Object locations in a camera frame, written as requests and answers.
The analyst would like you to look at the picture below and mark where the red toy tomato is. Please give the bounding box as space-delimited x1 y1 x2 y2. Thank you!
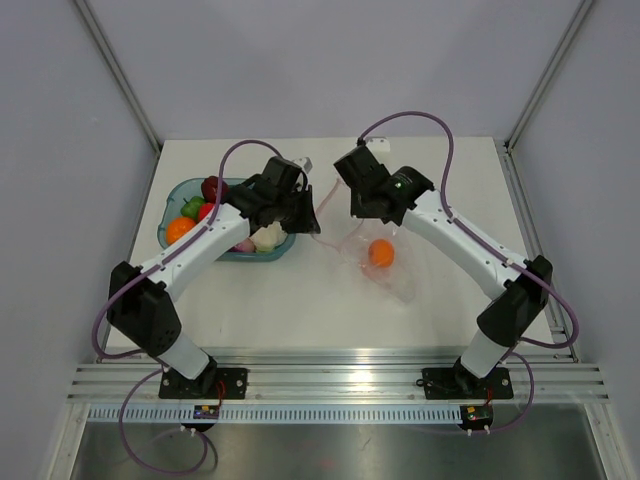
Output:
197 202 219 224

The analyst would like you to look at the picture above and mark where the white slotted cable duct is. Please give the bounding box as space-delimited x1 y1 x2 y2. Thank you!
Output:
88 403 461 425

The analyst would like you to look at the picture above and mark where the right controller board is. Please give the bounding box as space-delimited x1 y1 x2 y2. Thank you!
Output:
459 404 494 433

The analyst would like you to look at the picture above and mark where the purple toy onion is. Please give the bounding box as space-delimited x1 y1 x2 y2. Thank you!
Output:
233 238 256 254

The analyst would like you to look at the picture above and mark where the left aluminium frame post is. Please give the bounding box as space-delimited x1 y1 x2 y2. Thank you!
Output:
70 0 163 158

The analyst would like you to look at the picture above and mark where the green toy bell pepper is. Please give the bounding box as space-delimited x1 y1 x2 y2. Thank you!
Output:
180 196 206 221

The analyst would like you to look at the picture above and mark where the white toy cauliflower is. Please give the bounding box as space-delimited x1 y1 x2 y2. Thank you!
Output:
249 222 288 252

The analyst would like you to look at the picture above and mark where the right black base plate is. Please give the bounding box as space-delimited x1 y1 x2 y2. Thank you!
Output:
415 367 514 400

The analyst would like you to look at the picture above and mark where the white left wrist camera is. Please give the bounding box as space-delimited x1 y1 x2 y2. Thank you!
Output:
292 157 313 174

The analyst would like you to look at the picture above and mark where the controller board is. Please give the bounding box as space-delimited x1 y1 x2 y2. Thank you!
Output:
459 404 494 433
193 405 219 420

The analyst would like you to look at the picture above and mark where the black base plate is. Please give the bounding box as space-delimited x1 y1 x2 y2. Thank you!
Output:
158 367 249 400
415 367 514 400

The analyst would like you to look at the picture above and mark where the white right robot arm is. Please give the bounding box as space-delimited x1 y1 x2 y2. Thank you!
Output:
334 144 553 398

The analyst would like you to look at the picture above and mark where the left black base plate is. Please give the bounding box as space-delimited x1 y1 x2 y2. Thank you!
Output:
158 367 249 400

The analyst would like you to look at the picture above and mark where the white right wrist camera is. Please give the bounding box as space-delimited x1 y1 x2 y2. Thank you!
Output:
365 137 391 154

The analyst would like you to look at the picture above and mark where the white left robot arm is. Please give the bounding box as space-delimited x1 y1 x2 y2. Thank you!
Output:
106 156 320 398

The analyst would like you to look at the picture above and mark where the aluminium mounting rail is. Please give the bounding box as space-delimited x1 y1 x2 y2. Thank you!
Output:
67 347 610 404

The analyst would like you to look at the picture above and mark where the aluminium frame post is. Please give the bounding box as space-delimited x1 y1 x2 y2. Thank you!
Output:
70 0 163 158
504 0 597 154

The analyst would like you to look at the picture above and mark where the teal plastic food tray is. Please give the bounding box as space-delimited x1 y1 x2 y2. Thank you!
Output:
156 177 296 263

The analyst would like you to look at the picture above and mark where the dark red toy pepper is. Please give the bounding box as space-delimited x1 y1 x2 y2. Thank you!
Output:
200 175 229 203

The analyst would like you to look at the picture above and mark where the clear zip top bag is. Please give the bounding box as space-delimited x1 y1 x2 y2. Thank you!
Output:
312 179 417 304

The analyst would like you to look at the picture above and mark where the right aluminium frame post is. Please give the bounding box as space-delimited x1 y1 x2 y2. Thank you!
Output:
504 0 597 154

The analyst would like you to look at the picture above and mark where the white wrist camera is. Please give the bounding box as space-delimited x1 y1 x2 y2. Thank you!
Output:
292 157 313 174
365 137 391 154

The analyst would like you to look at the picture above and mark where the left controller board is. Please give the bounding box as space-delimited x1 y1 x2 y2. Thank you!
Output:
193 405 219 420

